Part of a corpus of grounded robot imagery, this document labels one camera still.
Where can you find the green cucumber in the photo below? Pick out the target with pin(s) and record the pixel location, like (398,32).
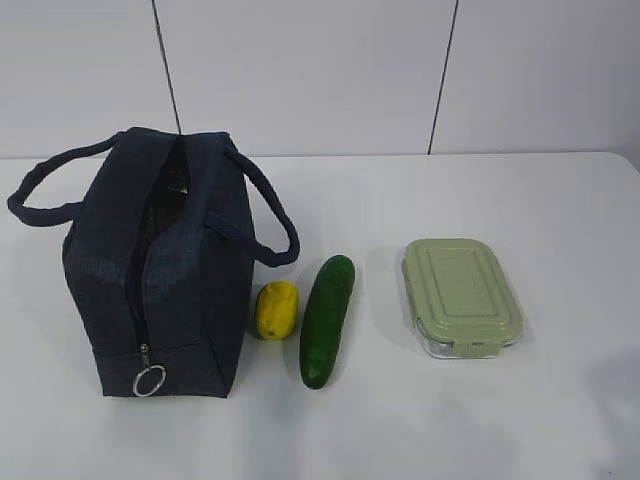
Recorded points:
(323,320)

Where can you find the yellow toy fruit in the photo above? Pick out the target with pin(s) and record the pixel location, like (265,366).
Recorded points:
(276,310)

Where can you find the dark blue lunch bag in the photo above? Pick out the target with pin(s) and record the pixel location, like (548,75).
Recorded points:
(164,233)

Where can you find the green lid glass food container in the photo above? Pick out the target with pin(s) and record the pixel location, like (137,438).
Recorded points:
(461,303)

